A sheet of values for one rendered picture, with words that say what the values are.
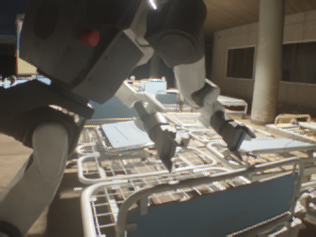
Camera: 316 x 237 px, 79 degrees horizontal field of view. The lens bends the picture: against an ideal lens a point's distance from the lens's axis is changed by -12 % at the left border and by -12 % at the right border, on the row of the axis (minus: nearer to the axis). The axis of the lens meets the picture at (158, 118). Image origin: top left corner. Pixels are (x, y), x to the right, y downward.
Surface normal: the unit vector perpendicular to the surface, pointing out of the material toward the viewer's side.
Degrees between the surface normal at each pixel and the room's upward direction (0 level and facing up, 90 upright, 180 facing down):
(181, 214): 90
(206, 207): 90
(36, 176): 90
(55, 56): 84
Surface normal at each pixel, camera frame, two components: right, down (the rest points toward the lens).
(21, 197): 0.41, 0.20
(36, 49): -0.46, 0.04
